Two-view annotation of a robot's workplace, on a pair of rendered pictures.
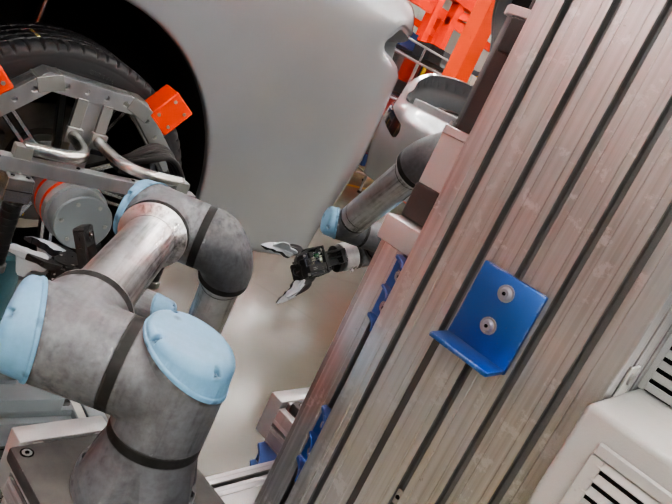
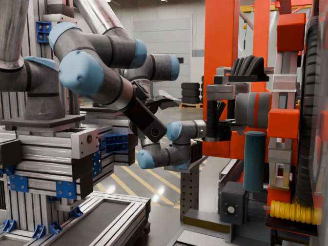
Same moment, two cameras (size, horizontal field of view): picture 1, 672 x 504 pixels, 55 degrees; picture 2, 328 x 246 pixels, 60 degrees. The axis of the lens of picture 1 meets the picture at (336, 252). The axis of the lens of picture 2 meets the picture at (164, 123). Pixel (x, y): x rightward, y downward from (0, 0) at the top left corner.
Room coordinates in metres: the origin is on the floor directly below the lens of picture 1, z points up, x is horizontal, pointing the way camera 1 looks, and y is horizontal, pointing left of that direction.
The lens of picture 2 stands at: (2.28, -0.15, 0.97)
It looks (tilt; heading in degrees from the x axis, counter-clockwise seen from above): 9 degrees down; 160
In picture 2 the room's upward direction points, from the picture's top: straight up
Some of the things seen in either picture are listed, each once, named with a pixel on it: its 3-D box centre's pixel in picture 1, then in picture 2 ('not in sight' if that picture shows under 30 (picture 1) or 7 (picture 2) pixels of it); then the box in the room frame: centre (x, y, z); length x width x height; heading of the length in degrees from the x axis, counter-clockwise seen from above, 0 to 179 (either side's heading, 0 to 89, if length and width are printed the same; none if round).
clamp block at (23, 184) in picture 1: (13, 181); (238, 88); (1.18, 0.63, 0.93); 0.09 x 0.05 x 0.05; 45
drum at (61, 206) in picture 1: (70, 203); (264, 110); (1.40, 0.60, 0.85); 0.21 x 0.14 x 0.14; 45
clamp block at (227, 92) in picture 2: not in sight; (220, 91); (1.42, 0.38, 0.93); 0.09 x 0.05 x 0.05; 45
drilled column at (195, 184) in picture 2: not in sight; (189, 191); (0.60, 0.67, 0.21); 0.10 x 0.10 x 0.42; 45
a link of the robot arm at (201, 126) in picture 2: not in sight; (199, 129); (1.26, 0.39, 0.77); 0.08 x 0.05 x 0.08; 1
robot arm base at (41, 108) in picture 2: not in sight; (44, 105); (1.07, -0.20, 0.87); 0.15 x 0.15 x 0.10
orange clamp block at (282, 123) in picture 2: not in sight; (283, 122); (1.68, 0.43, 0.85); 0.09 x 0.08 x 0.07; 135
